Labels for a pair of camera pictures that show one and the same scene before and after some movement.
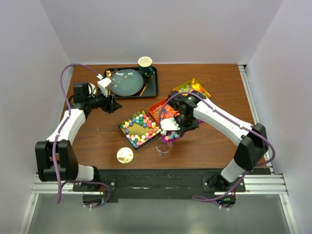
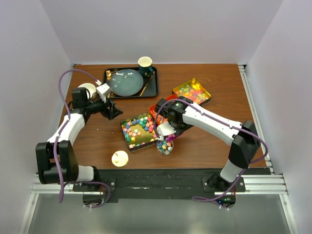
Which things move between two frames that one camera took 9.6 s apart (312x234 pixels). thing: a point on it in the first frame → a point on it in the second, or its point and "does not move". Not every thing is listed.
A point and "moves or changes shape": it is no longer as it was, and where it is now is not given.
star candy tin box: [140, 129] moves or changes shape
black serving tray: [150, 86] does not move
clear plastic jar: [162, 147] does not move
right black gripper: [183, 129] does not move
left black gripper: [110, 104] → [111, 113]
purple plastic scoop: [172, 136] does not move
